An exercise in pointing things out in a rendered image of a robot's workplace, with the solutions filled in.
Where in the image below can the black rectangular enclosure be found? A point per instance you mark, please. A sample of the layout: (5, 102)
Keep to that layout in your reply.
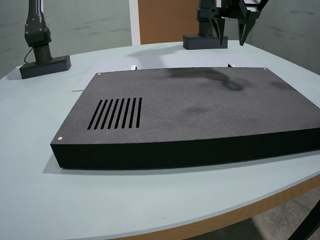
(171, 117)

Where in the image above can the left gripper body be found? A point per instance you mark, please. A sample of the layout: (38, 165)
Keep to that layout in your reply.
(231, 9)

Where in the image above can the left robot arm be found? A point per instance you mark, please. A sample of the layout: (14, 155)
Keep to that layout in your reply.
(205, 26)

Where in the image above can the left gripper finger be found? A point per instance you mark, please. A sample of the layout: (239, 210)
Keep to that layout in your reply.
(218, 25)
(249, 25)

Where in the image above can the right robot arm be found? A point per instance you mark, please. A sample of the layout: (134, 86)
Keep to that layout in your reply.
(37, 36)

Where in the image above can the light grey flat mat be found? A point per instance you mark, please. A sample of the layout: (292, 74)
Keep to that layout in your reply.
(166, 61)

